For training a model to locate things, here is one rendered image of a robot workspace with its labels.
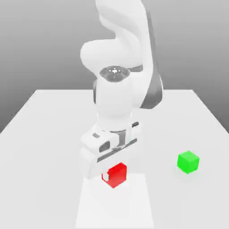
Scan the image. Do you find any small green cube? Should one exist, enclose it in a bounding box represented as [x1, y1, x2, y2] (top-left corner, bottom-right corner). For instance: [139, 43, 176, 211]
[177, 150, 200, 174]

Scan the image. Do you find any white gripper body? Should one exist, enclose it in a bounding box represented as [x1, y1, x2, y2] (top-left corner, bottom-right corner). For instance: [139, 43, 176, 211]
[87, 138, 142, 180]

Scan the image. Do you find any small red cube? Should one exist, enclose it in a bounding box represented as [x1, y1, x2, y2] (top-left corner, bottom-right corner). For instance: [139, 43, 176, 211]
[101, 162, 127, 189]

